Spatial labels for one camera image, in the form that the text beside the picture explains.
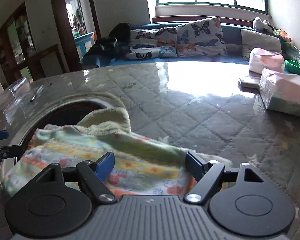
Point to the turquoise cabinet in doorway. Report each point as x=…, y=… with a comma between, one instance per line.
x=83, y=43

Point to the grey plain cushion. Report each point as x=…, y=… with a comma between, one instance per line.
x=252, y=39

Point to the white plush toy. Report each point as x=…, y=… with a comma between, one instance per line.
x=261, y=25

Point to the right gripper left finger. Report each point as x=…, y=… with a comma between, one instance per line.
x=92, y=176

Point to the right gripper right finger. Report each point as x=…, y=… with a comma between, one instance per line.
x=207, y=176

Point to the black pen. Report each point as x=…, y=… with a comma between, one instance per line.
x=38, y=91

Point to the clear plastic box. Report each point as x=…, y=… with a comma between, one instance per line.
x=15, y=91

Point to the green bowl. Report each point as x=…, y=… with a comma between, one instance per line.
x=292, y=67

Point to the colourful stuffed toys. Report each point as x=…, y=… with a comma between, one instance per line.
x=290, y=50

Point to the butterfly print cushion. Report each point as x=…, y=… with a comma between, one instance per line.
x=201, y=38
x=150, y=44

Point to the grey notebook under packs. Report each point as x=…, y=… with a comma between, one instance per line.
x=249, y=82

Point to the colourful patterned children's shirt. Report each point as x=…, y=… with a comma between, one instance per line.
x=126, y=162

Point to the black bag on sofa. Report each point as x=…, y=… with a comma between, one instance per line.
x=113, y=46

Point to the pink green tissue pack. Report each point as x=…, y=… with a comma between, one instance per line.
x=280, y=92

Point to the dark wooden cabinet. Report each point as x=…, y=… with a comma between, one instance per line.
x=19, y=57

